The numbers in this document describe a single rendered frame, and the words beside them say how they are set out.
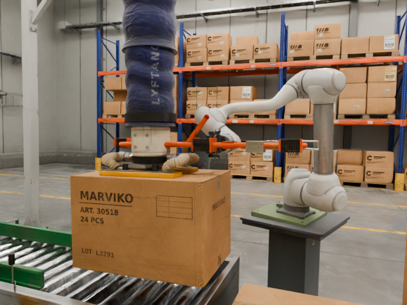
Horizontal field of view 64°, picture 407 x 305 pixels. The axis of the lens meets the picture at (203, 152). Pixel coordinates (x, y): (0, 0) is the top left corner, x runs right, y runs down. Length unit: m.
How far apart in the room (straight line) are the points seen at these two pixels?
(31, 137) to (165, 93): 3.07
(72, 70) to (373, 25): 9.78
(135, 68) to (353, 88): 7.46
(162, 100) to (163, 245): 0.58
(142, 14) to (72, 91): 11.61
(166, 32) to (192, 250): 0.88
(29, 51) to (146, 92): 3.13
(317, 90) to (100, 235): 1.23
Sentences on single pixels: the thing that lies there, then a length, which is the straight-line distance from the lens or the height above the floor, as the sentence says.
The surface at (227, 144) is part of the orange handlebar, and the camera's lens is 1.30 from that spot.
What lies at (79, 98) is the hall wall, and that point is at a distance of 12.74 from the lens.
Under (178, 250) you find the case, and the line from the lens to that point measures 1.29.
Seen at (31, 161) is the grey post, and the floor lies 0.87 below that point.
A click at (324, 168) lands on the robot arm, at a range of 1.84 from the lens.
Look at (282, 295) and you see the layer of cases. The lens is 1.61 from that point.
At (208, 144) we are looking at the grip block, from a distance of 1.31.
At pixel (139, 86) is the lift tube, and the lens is 1.39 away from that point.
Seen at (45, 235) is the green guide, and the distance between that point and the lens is 2.28.
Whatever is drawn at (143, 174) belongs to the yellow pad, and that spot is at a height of 1.08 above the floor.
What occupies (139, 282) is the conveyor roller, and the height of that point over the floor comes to 0.54.
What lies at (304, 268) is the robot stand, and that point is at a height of 0.50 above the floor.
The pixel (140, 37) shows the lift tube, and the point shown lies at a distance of 1.42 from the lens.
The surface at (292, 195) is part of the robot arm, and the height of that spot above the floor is 0.89.
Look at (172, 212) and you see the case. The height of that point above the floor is 0.95.
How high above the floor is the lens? 1.26
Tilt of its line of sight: 4 degrees down
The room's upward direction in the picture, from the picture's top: 1 degrees clockwise
